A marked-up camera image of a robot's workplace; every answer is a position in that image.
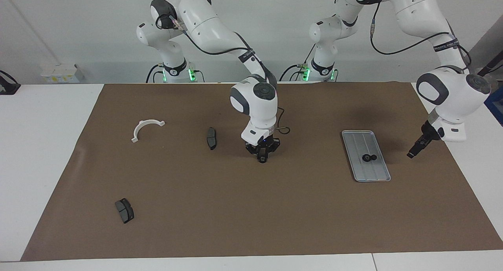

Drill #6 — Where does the black clamp mount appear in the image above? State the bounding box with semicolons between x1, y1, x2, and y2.
0;70;21;95

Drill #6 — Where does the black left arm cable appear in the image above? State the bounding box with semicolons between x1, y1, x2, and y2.
369;2;472;69

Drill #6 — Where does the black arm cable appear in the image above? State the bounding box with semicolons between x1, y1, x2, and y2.
156;13;292;135
369;2;472;69

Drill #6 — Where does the black left base cable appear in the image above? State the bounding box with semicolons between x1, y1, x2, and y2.
278;47;317;83

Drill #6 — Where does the black base cable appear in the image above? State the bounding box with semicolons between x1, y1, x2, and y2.
278;47;317;83
145;64;165;84

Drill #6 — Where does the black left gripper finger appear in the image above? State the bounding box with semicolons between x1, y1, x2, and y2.
407;139;424;159

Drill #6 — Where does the white curved plastic bracket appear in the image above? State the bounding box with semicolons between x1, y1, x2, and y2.
131;120;165;143

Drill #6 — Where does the blue crate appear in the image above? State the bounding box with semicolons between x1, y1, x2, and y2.
485;88;503;127

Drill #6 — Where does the black right base cable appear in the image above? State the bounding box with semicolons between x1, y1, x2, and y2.
145;64;165;84

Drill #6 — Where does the short dark brake pad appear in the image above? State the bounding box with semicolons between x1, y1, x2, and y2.
115;198;135;224

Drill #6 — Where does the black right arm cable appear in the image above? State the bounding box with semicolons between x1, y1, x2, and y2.
156;13;292;135

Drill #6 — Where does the black stand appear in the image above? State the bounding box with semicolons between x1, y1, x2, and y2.
477;51;503;78

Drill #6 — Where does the white box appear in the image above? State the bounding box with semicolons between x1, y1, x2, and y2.
40;64;85;84

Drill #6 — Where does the brown table mat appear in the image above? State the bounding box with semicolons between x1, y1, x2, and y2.
20;81;503;262

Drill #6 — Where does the silver metal tray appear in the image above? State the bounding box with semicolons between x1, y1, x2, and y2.
341;130;391;183

